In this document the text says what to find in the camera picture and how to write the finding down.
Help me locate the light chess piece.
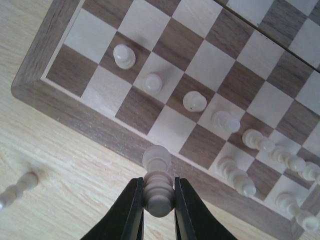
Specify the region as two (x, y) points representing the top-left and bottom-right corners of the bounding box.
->
(142, 73), (163, 95)
(211, 110), (241, 133)
(275, 192), (320, 232)
(113, 44), (136, 70)
(216, 157), (257, 198)
(142, 145), (175, 218)
(0, 172), (39, 210)
(182, 91), (207, 112)

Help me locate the light pawn piece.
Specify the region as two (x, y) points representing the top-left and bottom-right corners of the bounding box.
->
(242, 129), (275, 153)
(268, 145), (307, 172)
(298, 161), (320, 185)

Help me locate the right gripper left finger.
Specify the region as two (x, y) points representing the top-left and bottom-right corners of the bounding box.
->
(81, 177), (144, 240)

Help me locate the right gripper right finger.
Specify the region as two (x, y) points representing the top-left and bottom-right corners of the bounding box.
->
(174, 177), (236, 240)

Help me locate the wooden chess board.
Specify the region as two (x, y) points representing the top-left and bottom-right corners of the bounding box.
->
(11, 0), (320, 240)

